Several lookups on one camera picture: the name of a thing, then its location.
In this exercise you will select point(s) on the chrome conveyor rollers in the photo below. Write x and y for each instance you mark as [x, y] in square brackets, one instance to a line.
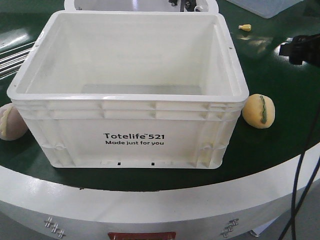
[12, 59]

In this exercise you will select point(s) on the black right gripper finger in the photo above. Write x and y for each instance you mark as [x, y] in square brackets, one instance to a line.
[306, 40]
[299, 53]

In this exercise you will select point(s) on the red label plate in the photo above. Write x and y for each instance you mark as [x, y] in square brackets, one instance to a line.
[142, 236]

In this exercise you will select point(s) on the white conveyor outer rim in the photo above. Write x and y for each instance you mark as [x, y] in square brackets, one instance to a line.
[210, 212]

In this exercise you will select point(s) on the pink round plush toy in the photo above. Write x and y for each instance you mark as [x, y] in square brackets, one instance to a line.
[12, 125]

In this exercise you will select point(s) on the white Totelife plastic tote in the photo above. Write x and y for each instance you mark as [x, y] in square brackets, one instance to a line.
[132, 89]

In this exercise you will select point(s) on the small yellow toy piece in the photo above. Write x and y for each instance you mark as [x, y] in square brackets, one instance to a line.
[245, 27]

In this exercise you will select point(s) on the clear plastic storage bin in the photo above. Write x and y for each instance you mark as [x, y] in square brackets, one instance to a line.
[265, 8]

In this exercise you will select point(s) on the yellow round plush toy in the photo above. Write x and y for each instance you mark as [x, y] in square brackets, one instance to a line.
[259, 111]

